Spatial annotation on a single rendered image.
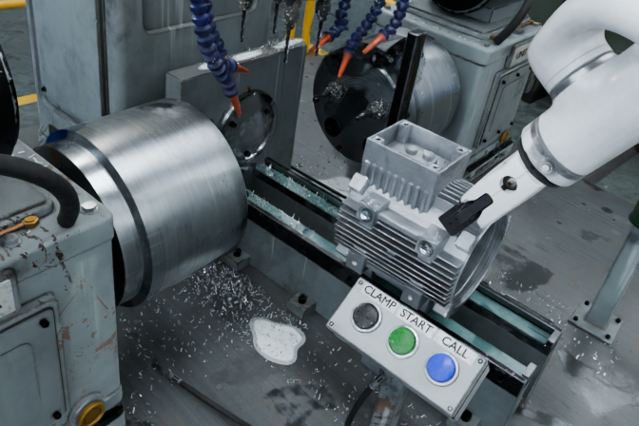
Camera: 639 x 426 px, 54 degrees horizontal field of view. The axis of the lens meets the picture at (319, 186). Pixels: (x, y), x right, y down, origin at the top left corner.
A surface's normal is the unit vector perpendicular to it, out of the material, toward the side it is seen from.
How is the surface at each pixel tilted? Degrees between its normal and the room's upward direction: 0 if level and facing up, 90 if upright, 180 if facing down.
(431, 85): 54
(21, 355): 90
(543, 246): 0
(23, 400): 90
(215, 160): 43
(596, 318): 90
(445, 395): 38
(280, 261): 90
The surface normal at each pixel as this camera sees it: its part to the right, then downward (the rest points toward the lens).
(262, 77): 0.76, 0.44
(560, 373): 0.14, -0.83
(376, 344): -0.28, -0.44
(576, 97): -0.77, 0.18
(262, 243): -0.64, 0.34
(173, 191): 0.67, -0.18
